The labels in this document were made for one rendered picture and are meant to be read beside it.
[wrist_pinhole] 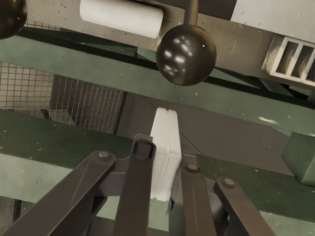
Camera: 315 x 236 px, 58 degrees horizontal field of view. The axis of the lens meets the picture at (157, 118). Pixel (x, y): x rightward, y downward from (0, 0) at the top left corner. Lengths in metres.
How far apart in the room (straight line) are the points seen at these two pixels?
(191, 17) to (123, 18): 0.10
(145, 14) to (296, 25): 0.14
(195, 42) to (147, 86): 0.22
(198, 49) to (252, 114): 0.26
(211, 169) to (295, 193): 0.12
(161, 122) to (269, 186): 0.27
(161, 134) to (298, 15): 0.19
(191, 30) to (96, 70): 0.24
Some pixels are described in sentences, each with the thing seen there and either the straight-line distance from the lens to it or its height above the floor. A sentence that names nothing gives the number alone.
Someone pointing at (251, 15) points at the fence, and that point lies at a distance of 0.29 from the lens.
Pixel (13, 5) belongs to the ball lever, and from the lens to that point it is 0.19.
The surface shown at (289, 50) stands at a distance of 0.33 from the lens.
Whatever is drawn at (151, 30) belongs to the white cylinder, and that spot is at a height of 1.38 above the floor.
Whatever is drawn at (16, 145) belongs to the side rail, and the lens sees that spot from 0.37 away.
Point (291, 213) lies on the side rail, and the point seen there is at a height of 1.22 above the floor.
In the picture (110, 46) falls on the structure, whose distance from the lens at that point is 1.27.
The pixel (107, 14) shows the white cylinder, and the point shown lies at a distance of 0.30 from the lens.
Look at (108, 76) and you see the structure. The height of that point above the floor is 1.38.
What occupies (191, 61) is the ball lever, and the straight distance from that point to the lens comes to 0.16.
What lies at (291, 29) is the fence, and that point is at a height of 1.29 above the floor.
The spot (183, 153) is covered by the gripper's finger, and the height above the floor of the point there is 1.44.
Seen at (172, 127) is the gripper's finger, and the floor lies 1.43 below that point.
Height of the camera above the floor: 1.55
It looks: 36 degrees down
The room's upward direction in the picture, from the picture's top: 92 degrees counter-clockwise
